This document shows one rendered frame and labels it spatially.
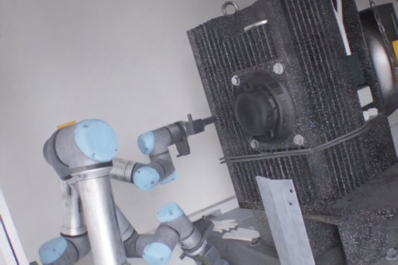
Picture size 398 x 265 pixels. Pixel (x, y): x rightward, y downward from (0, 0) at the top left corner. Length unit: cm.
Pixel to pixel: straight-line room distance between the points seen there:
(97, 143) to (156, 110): 136
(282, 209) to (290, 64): 44
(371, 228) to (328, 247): 25
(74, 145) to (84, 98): 126
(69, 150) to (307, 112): 72
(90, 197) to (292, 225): 59
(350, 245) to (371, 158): 34
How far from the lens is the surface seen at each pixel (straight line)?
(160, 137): 161
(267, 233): 190
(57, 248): 180
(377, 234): 158
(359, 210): 143
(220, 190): 265
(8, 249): 140
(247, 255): 223
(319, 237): 172
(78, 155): 118
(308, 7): 156
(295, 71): 143
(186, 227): 142
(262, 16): 148
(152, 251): 134
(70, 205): 185
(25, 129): 233
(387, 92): 178
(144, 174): 149
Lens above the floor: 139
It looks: 4 degrees down
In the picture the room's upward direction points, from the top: 17 degrees counter-clockwise
